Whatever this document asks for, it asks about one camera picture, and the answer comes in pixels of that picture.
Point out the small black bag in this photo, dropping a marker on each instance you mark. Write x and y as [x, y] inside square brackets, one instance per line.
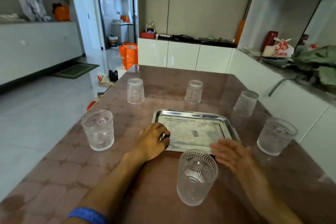
[113, 75]

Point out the white bucket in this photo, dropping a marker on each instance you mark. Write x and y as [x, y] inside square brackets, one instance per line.
[113, 41]

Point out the long white low cabinet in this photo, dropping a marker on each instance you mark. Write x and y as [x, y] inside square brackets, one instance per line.
[36, 48]

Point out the person's left hand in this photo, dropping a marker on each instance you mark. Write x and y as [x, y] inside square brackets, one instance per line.
[148, 142]

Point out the person's left thumb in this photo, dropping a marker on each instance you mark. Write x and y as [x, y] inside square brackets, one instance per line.
[166, 143]

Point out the black items on sideboard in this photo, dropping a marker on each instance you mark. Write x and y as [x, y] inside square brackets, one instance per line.
[196, 39]

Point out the person's right hand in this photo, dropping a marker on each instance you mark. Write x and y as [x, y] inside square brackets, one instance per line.
[236, 155]

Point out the orange paper shopping bag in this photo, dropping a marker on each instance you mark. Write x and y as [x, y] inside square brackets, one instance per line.
[129, 57]

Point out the red chair part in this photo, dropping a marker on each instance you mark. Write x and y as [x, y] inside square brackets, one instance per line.
[91, 105]

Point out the person's right fingers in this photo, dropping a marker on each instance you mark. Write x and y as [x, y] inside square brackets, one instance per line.
[220, 149]

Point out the clear wrapped gift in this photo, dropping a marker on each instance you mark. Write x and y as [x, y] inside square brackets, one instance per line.
[150, 27]

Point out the person's left forearm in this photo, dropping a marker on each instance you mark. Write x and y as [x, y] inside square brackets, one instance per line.
[110, 187]

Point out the flat red box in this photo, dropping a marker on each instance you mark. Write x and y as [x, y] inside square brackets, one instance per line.
[148, 35]

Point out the dark shallow pan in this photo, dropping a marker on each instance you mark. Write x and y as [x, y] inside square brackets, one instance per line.
[277, 62]

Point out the crumpled white plastic bag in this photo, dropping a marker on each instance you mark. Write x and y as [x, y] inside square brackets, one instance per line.
[104, 79]

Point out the white three-door sideboard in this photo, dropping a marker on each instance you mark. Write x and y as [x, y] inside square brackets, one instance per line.
[183, 55]

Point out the clear ribbed drinking glass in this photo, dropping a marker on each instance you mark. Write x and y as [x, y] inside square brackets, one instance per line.
[135, 91]
[99, 132]
[245, 103]
[195, 179]
[275, 137]
[193, 92]

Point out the blue wristband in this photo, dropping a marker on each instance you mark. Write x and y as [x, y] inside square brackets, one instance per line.
[88, 216]

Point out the white counter cabinet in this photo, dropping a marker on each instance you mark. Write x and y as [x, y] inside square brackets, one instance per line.
[294, 105]

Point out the green doormat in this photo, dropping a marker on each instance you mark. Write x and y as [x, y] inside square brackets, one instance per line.
[74, 70]

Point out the tall orange leaning object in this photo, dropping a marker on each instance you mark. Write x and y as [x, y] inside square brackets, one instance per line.
[239, 32]

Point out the rectangular stainless steel tray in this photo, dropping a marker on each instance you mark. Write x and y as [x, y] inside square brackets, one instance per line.
[194, 126]

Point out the small grey kitchen table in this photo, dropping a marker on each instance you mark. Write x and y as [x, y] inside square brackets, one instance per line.
[122, 32]

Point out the orange container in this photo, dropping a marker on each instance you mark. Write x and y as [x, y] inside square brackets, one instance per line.
[125, 18]

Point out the white plastic bag red print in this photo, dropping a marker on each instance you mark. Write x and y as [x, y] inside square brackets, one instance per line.
[282, 49]

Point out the green cloth bag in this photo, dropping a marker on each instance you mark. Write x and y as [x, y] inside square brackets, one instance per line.
[319, 63]

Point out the person's right forearm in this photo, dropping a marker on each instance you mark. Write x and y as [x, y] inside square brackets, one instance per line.
[265, 200]

